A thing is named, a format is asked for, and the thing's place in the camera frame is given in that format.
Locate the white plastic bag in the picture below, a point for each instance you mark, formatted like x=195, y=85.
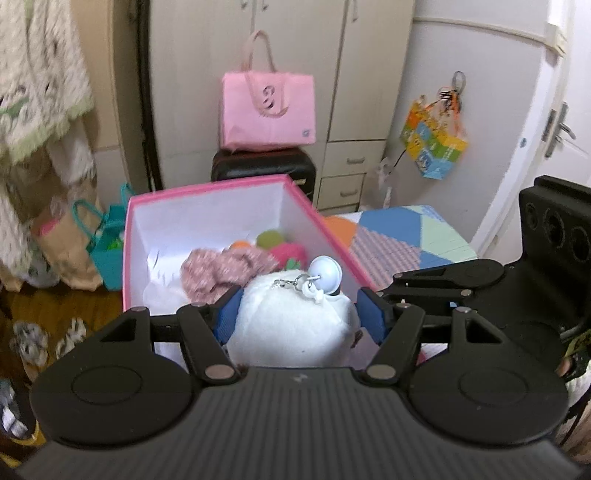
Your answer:
x=387, y=182

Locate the cream fluffy robe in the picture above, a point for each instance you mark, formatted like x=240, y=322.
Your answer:
x=37, y=83

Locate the pink tote bag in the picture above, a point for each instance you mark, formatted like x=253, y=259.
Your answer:
x=268, y=110

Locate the pink fluffy pompom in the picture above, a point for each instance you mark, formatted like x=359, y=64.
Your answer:
x=288, y=254

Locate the colourful paper gift bag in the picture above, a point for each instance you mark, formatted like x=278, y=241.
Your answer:
x=434, y=143

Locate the black suitcase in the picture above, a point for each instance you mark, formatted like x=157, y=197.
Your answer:
x=258, y=166

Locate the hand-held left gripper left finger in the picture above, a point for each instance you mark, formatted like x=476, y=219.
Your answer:
x=228, y=318

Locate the person's right forearm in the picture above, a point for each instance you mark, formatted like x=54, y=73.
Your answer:
x=581, y=420

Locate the white door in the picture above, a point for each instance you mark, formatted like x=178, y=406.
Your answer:
x=521, y=115

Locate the orange makeup sponge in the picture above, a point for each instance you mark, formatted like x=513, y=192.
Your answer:
x=242, y=245

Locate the person's right hand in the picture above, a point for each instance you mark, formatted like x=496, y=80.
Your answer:
x=575, y=357

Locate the grey wooden wardrobe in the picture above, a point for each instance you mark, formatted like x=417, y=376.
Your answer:
x=300, y=55

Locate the white plush toy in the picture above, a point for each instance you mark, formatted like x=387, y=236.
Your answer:
x=291, y=323

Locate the pink storage box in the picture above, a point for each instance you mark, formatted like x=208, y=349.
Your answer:
x=207, y=217

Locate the brown paper bag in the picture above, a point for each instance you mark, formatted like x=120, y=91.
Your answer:
x=69, y=240

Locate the printed paper sheet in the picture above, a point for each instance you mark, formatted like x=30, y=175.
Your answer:
x=164, y=277

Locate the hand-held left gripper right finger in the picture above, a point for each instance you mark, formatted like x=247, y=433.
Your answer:
x=371, y=314

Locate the teal gift bag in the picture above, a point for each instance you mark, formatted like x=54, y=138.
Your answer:
x=108, y=263

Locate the fluffy grey slipper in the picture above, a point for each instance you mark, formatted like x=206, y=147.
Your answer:
x=28, y=344
x=70, y=337

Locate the floral pink cloth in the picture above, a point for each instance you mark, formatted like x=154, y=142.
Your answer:
x=221, y=272

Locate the green makeup sponge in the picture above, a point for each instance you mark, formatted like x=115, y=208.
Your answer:
x=271, y=239

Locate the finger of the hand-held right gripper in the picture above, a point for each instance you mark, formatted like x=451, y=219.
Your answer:
x=443, y=276
x=438, y=304

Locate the patchwork table mat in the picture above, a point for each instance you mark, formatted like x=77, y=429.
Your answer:
x=392, y=230

